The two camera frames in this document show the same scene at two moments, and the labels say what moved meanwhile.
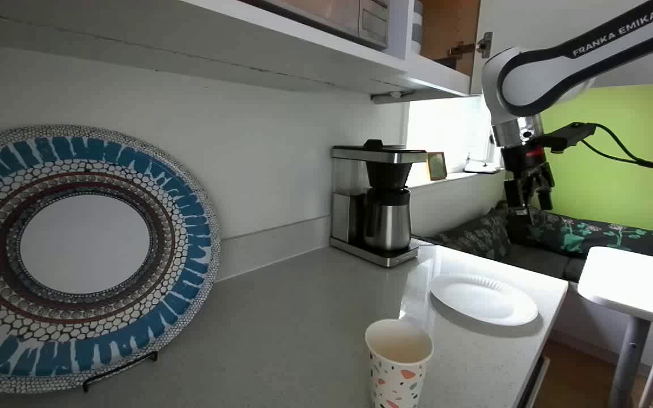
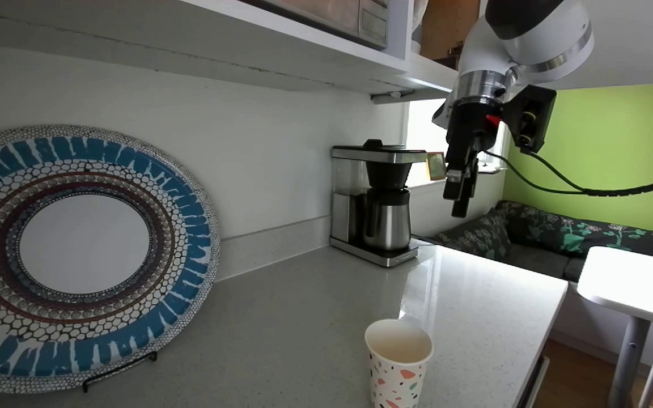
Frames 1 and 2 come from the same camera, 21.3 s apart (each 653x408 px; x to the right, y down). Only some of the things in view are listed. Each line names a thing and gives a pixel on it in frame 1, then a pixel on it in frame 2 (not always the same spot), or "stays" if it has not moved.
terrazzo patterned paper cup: x=397 y=355 stays
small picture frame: x=435 y=165 stays
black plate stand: x=126 y=364 stays
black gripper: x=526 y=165 -> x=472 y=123
